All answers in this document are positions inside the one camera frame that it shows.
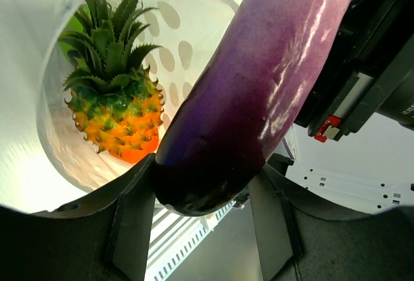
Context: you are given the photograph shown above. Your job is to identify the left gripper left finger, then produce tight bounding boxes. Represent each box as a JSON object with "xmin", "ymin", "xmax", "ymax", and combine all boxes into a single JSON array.
[{"xmin": 1, "ymin": 154, "xmax": 155, "ymax": 280}]

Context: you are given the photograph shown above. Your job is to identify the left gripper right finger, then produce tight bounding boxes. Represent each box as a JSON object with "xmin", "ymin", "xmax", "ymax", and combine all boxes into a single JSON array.
[{"xmin": 249, "ymin": 165, "xmax": 413, "ymax": 280}]

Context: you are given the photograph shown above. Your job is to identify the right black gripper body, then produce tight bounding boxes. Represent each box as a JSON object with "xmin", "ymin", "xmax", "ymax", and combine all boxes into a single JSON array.
[{"xmin": 295, "ymin": 0, "xmax": 413, "ymax": 142}]

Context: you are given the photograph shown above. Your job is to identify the orange toy fruit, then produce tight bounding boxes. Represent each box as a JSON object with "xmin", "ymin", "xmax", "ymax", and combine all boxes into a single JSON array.
[{"xmin": 109, "ymin": 135, "xmax": 159, "ymax": 164}]

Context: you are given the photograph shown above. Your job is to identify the toy pineapple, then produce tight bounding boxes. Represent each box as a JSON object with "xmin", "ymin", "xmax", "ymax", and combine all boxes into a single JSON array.
[{"xmin": 58, "ymin": 0, "xmax": 164, "ymax": 155}]

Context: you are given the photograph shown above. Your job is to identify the dark purple toy eggplant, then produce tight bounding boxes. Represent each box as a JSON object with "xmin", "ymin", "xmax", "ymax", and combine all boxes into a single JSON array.
[{"xmin": 151, "ymin": 0, "xmax": 351, "ymax": 216}]

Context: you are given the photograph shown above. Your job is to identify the clear zip top bag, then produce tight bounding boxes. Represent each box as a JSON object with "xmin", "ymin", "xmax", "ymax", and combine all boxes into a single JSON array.
[{"xmin": 38, "ymin": 0, "xmax": 238, "ymax": 192}]

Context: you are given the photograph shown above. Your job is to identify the green toy ball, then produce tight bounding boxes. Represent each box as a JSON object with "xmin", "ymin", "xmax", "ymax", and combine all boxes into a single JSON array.
[{"xmin": 58, "ymin": 16, "xmax": 83, "ymax": 68}]

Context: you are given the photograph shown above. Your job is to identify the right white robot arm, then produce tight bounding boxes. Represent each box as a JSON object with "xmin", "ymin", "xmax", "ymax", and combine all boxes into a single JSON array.
[{"xmin": 285, "ymin": 0, "xmax": 413, "ymax": 214}]

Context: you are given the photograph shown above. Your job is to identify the white slotted cable duct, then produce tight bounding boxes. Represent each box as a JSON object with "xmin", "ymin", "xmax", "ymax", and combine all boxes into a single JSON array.
[{"xmin": 144, "ymin": 201, "xmax": 235, "ymax": 281}]

